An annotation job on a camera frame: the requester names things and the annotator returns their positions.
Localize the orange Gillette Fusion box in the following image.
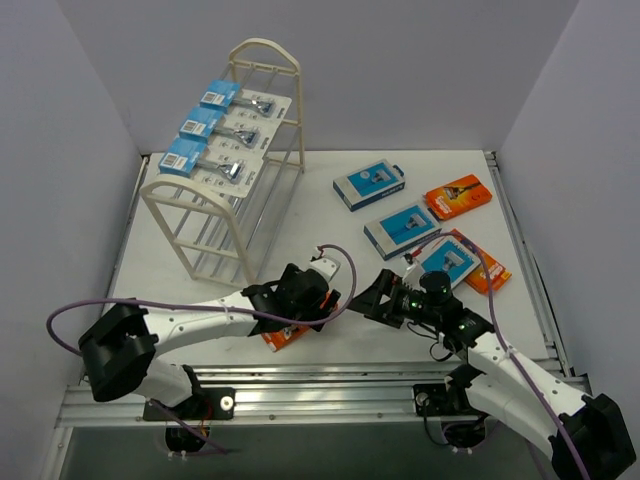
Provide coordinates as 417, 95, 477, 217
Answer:
261, 290, 341, 352

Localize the blue Gillette razor blister pack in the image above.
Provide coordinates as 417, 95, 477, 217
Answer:
199, 80, 292, 122

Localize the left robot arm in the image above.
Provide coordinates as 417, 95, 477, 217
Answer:
78, 258, 340, 419

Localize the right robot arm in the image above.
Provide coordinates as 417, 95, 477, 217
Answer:
349, 269, 637, 479

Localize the cream metal-rod shelf rack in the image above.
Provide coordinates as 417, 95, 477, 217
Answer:
140, 38, 306, 286

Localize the blue harry's box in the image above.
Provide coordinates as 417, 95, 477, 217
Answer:
332, 159, 406, 212
422, 238, 480, 288
363, 202, 441, 260

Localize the lower blue Harry's box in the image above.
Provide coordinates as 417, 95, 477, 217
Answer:
363, 202, 441, 260

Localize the upper blue Harry's box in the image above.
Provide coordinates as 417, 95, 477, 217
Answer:
332, 159, 406, 212

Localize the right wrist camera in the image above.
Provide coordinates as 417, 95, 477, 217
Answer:
402, 251, 429, 289

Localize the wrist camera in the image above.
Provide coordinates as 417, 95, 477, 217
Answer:
309, 256, 341, 283
402, 251, 429, 289

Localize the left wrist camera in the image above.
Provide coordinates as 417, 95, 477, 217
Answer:
309, 256, 341, 283

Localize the aluminium rail frame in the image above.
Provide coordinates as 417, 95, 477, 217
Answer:
54, 149, 599, 429

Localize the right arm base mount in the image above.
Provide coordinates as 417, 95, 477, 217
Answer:
412, 383, 489, 417

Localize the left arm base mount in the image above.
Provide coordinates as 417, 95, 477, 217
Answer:
168, 387, 236, 421

